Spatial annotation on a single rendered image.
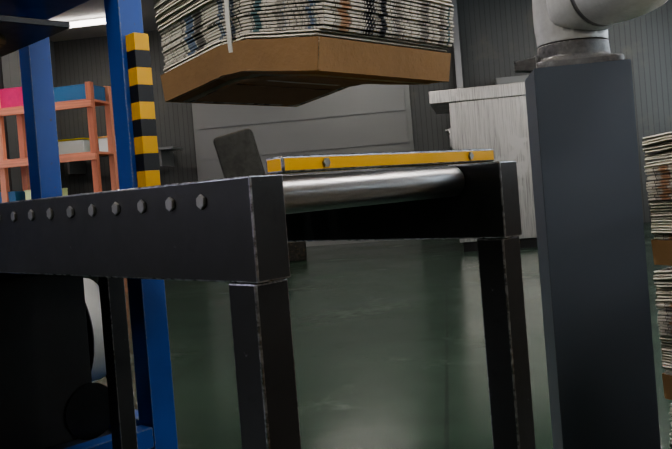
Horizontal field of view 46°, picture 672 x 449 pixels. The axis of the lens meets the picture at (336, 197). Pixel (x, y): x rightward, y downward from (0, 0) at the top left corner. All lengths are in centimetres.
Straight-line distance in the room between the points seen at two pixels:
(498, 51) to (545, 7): 936
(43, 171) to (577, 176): 185
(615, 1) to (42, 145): 197
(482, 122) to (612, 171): 675
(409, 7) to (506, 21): 1011
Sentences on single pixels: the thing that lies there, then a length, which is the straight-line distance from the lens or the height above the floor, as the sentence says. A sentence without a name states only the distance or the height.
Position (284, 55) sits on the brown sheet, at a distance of 106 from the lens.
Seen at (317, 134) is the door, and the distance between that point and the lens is 1112.
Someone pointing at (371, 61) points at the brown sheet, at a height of 95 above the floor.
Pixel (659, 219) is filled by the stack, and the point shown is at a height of 68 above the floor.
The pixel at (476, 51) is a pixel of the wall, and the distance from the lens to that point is 1116.
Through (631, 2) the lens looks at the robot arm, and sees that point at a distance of 165.
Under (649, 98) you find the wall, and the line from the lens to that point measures 1138.
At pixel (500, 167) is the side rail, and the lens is 125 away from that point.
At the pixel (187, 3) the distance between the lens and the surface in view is 124.
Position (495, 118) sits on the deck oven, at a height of 139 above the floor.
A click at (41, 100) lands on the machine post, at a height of 117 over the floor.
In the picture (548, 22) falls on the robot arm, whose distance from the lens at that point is 181.
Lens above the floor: 78
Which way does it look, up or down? 1 degrees down
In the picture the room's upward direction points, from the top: 5 degrees counter-clockwise
